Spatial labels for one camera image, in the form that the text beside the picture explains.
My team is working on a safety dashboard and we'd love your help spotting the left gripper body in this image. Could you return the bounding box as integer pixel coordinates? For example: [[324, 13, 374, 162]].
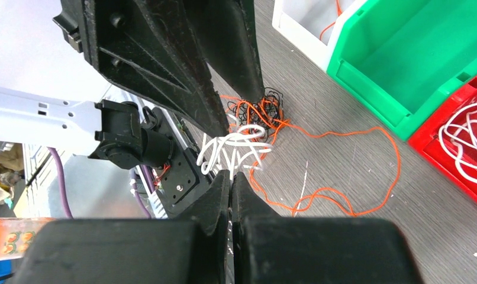
[[53, 0, 101, 73]]

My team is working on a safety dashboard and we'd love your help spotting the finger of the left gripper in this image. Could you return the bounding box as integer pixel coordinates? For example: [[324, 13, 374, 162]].
[[82, 1, 228, 137], [183, 0, 265, 103]]

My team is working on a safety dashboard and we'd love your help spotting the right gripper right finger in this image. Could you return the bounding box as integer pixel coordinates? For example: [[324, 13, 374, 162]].
[[230, 173, 423, 283]]

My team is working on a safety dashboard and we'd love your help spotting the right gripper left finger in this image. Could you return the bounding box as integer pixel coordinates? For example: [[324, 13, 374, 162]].
[[12, 170, 230, 283]]

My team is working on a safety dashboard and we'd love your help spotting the orange cable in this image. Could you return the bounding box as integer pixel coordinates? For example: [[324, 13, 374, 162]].
[[318, 0, 343, 42], [218, 93, 402, 218]]

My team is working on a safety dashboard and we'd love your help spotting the cable bundle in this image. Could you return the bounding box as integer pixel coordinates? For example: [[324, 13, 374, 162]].
[[223, 88, 292, 144]]

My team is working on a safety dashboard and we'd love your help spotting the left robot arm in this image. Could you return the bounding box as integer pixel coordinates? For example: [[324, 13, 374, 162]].
[[0, 1, 264, 169]]

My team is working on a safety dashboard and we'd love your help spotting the white plastic bin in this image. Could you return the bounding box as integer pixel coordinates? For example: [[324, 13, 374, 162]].
[[272, 0, 366, 72]]

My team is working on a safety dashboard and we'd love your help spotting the green plastic bin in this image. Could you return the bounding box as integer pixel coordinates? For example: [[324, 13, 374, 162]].
[[327, 0, 477, 141]]

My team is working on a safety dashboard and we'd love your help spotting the red plastic bin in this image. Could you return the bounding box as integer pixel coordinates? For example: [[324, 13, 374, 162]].
[[408, 74, 477, 203]]

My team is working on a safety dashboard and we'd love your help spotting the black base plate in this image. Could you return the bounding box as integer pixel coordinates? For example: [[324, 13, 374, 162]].
[[137, 106, 214, 219]]

